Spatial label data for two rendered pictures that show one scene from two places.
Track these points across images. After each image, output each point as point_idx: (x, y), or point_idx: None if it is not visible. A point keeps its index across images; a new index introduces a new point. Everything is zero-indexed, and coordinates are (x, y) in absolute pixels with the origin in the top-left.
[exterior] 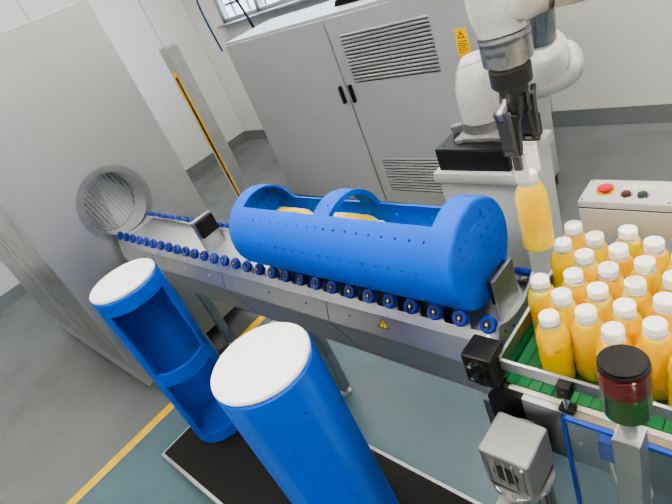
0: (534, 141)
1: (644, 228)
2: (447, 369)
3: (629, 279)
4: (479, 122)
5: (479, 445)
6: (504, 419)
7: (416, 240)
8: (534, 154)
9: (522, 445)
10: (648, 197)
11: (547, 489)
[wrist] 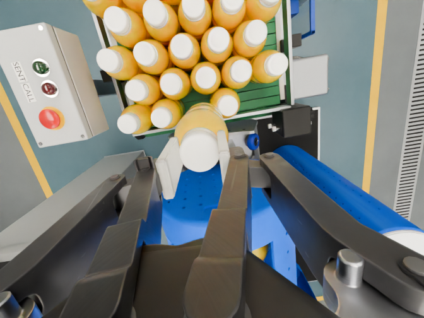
0: (160, 164)
1: (79, 62)
2: None
3: (192, 11)
4: None
5: (325, 93)
6: (298, 91)
7: (286, 243)
8: (172, 154)
9: (313, 67)
10: (41, 58)
11: (298, 57)
